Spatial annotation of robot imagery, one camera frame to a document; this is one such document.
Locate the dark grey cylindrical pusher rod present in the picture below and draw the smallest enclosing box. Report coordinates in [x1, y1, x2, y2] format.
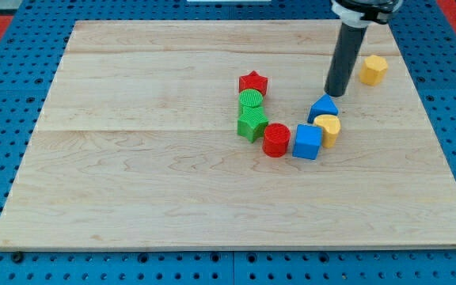
[324, 23, 367, 97]

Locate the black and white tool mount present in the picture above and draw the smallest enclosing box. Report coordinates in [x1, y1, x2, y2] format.
[331, 0, 403, 28]

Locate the yellow hexagon block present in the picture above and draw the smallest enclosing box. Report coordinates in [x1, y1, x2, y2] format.
[359, 55, 389, 86]

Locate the blue triangle block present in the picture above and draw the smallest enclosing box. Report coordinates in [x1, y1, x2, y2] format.
[307, 94, 339, 124]

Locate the yellow heart block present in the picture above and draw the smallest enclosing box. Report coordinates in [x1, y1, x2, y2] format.
[313, 115, 341, 148]

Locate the blue cube block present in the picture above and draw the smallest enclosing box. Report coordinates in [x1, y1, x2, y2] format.
[292, 124, 322, 160]

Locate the red star block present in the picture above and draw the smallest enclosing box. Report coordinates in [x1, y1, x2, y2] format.
[238, 70, 268, 97]

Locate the red cylinder block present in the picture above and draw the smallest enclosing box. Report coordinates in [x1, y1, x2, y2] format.
[262, 123, 291, 158]

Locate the green cylinder block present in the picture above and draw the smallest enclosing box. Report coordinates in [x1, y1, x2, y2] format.
[238, 89, 264, 115]

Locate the green star block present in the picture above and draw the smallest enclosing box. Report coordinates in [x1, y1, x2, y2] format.
[237, 107, 268, 143]

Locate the light wooden board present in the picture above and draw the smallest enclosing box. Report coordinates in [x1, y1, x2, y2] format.
[0, 20, 456, 252]

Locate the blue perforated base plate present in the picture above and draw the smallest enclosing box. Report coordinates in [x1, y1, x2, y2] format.
[0, 1, 456, 284]

